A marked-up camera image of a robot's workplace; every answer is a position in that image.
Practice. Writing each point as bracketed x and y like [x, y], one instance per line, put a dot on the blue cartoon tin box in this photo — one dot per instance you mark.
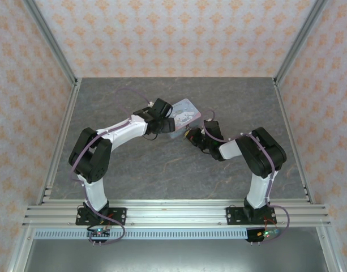
[187, 113]

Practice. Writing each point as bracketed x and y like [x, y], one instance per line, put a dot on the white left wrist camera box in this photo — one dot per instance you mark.
[151, 103]

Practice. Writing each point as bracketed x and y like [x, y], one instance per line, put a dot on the aluminium frame post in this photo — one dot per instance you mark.
[299, 45]
[53, 45]

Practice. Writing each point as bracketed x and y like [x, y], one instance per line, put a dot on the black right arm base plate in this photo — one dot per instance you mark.
[235, 216]

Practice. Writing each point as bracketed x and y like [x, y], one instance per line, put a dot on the aluminium mounting rail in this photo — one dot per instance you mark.
[176, 214]

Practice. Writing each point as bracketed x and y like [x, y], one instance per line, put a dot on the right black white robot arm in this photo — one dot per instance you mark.
[265, 150]

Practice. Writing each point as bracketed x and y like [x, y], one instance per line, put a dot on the grey metal panel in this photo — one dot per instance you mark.
[173, 256]

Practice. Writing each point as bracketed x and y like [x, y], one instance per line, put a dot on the aluminium table side rail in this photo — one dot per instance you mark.
[287, 124]
[68, 119]

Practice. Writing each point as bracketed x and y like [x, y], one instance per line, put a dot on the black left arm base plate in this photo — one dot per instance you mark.
[118, 216]

